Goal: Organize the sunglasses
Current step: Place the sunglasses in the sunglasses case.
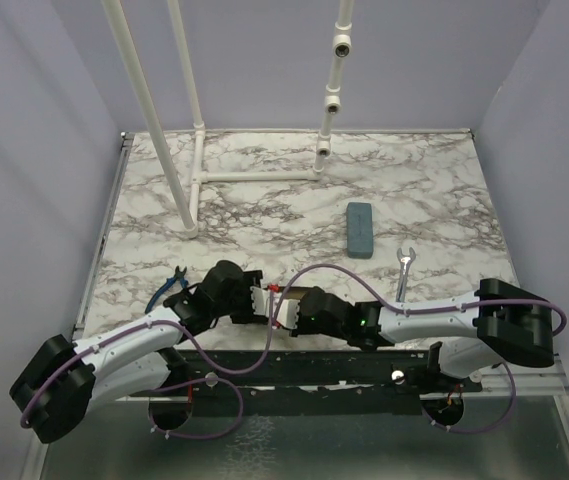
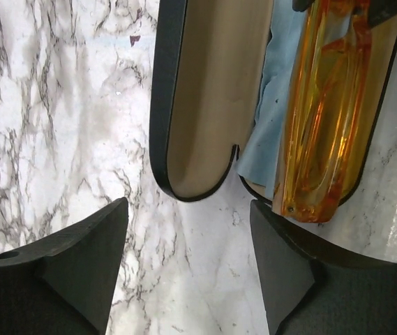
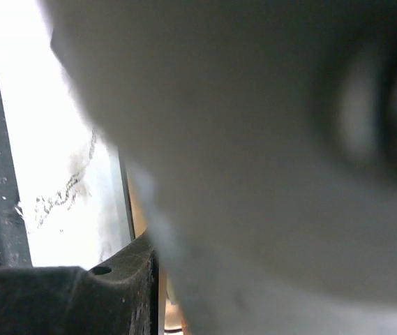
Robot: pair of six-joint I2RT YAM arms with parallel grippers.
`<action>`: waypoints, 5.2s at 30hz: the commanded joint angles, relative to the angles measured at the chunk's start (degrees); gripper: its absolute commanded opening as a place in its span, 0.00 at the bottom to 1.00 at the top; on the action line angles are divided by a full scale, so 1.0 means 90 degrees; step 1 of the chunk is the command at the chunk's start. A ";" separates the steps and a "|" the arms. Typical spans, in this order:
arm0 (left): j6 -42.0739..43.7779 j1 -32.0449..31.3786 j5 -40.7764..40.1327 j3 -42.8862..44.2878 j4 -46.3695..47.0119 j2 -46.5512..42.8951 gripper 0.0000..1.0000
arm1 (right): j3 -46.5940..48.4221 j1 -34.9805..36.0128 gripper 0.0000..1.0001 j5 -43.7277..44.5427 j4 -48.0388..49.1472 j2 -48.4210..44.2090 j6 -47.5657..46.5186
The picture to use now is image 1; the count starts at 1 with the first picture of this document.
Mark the blue-grey glasses case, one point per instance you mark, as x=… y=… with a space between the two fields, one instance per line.
x=360 y=238

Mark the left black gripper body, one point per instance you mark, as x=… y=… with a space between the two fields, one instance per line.
x=240 y=307

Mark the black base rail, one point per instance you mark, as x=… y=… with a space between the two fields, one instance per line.
x=308 y=383

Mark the aluminium extrusion rail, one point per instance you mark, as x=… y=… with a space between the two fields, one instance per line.
x=551 y=381

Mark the white PVC pipe frame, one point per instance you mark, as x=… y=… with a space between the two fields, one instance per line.
x=188 y=204

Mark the black cylinder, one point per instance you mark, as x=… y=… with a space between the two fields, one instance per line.
x=298 y=293

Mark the silver wrench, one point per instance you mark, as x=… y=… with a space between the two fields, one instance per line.
x=405 y=262

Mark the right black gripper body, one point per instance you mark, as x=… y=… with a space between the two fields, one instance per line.
x=306 y=326

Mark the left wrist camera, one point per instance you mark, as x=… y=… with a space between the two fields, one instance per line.
x=264 y=301

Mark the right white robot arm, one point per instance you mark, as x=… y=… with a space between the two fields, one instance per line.
x=496 y=323

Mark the blue-handled pliers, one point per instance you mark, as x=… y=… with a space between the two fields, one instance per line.
x=178 y=278

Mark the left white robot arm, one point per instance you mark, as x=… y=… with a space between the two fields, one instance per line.
x=66 y=379

